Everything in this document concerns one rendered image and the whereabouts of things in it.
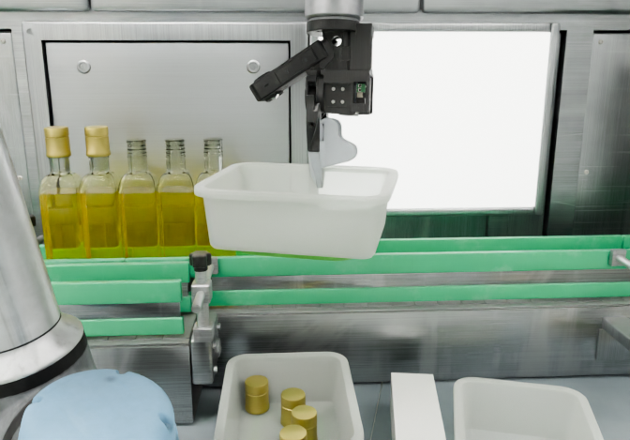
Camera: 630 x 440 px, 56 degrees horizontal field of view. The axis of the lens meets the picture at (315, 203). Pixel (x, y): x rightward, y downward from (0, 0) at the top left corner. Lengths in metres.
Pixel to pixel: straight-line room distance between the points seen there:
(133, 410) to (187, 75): 0.66
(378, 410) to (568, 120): 0.62
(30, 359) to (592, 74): 1.01
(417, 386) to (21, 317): 0.54
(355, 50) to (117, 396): 0.49
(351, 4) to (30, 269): 0.47
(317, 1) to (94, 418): 0.53
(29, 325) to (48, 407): 0.09
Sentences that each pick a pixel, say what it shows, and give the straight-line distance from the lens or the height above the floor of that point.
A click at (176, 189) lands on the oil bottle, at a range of 0.92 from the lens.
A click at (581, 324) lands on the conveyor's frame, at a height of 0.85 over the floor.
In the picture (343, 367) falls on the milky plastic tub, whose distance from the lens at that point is 0.87.
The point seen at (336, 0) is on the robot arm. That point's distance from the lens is 0.77.
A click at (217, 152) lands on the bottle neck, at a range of 0.92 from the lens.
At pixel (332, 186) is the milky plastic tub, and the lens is 0.79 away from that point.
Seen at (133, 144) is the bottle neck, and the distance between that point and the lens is 0.93.
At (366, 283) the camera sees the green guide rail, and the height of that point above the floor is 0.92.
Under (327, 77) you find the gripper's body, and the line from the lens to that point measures 0.76.
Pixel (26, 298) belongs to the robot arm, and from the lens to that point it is 0.58.
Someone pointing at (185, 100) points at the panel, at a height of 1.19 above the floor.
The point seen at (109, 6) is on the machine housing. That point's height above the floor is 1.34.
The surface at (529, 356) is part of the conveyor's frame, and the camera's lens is 1.05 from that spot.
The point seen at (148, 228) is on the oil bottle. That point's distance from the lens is 0.94.
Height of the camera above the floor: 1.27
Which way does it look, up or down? 14 degrees down
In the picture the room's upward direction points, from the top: straight up
